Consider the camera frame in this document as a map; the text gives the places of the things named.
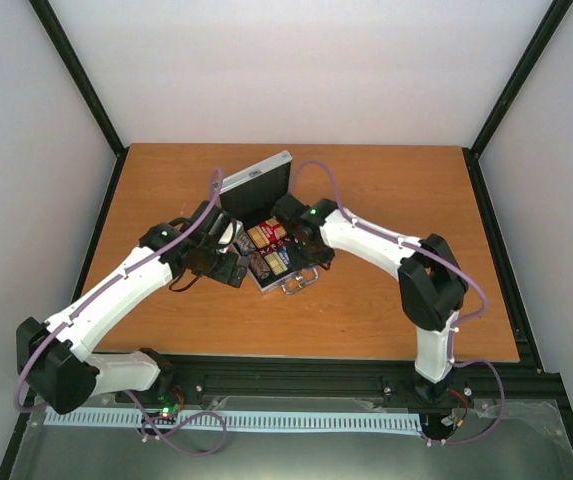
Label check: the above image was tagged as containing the aluminium poker case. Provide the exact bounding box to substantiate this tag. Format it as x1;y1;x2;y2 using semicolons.
219;150;319;295

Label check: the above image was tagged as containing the red playing card deck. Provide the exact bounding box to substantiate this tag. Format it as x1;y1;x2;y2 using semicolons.
247;217;287;249

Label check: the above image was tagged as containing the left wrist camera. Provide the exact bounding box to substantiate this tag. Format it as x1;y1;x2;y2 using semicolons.
217;220;240;248

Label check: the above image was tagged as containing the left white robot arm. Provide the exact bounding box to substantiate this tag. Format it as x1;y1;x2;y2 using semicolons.
15;201;248;414

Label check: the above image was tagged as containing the blue playing card deck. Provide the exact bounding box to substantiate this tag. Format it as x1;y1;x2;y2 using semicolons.
264;247;291;275

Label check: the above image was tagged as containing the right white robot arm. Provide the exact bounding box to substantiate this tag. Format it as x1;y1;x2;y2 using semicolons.
272;194;468;404

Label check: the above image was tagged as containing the white slotted cable duct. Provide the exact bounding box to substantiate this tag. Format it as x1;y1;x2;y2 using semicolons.
44;407;422;436

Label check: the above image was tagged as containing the black aluminium frame rail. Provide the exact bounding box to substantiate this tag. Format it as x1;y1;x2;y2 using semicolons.
90;352;565;416

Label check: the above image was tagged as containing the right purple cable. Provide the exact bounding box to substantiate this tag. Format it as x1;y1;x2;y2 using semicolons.
290;159;507;447

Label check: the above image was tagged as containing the brown poker chip stack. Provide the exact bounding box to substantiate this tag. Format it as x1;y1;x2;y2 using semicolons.
247;251;272;280

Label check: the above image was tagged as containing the blue white poker chip stack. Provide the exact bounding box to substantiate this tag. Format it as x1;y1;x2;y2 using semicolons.
235;233;256;256

